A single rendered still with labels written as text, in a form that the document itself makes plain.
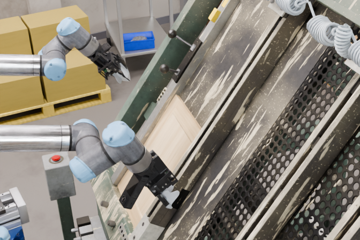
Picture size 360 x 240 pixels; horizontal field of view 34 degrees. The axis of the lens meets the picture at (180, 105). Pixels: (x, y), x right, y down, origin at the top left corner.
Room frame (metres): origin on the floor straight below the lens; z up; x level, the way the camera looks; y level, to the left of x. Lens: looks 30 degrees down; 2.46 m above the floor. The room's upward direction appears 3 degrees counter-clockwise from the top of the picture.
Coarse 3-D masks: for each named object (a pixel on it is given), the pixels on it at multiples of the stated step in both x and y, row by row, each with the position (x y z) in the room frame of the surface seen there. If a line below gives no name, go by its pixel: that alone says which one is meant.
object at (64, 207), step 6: (66, 198) 2.20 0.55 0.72; (60, 204) 2.19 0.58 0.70; (66, 204) 2.20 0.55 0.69; (60, 210) 2.19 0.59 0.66; (66, 210) 2.19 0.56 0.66; (60, 216) 2.19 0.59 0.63; (66, 216) 2.19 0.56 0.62; (72, 216) 2.20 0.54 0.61; (66, 222) 2.19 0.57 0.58; (72, 222) 2.20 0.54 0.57; (66, 228) 2.19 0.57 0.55; (72, 228) 2.20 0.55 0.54; (66, 234) 2.19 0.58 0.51; (72, 234) 2.20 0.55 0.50
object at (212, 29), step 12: (240, 0) 2.23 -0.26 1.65; (228, 12) 2.21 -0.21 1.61; (216, 24) 2.20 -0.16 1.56; (204, 36) 2.20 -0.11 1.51; (216, 36) 2.20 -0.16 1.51; (204, 48) 2.18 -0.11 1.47; (192, 60) 2.16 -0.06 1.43; (192, 72) 2.16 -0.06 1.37; (180, 84) 2.15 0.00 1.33; (168, 96) 2.13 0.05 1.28; (156, 108) 2.15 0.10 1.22; (156, 120) 2.12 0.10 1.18; (144, 132) 2.11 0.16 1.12; (120, 168) 2.09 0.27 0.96; (120, 180) 2.06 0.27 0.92
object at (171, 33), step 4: (168, 32) 2.21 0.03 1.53; (172, 32) 2.21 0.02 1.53; (176, 32) 2.22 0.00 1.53; (168, 36) 2.22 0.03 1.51; (172, 36) 2.20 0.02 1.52; (176, 36) 2.21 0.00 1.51; (184, 40) 2.20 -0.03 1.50; (188, 44) 2.19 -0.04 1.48; (192, 44) 2.19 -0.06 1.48; (192, 48) 2.18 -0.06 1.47
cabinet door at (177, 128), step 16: (176, 96) 2.12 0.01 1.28; (176, 112) 2.05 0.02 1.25; (160, 128) 2.07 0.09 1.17; (176, 128) 1.99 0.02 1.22; (192, 128) 1.90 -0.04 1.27; (144, 144) 2.09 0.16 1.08; (160, 144) 2.00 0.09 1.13; (176, 144) 1.92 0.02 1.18; (176, 160) 1.85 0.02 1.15; (128, 176) 2.04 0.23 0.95; (144, 192) 1.88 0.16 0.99; (144, 208) 1.81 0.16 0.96
